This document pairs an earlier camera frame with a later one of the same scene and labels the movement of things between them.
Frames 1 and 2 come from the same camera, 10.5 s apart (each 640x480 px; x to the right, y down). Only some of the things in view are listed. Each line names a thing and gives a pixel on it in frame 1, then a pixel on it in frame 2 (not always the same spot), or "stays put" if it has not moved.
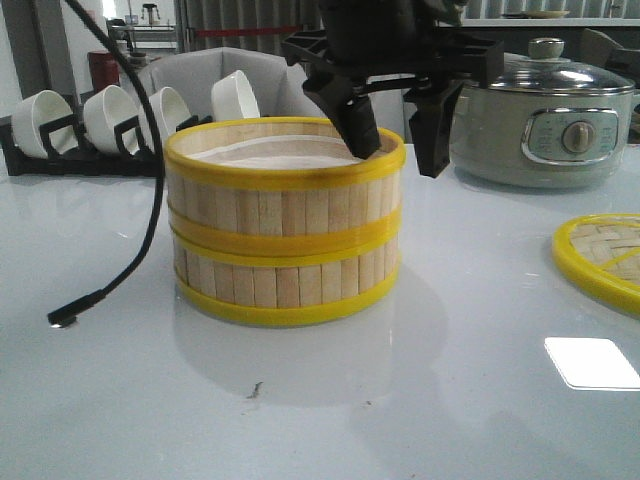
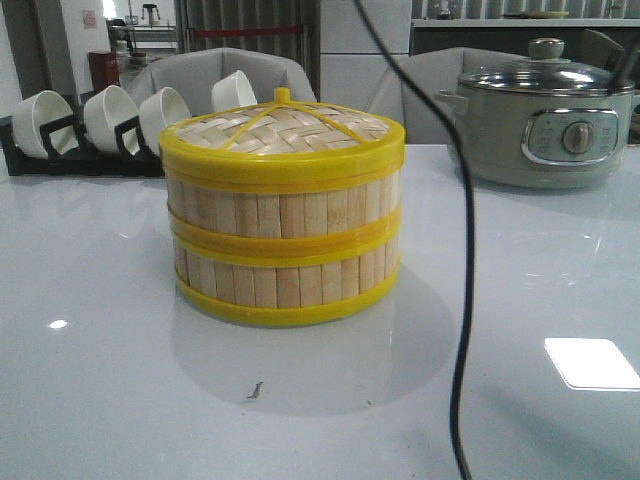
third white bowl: (168, 110) stays put
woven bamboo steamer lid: (602, 253) -> (283, 146)
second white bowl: (103, 109) stays put
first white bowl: (37, 109) stays put
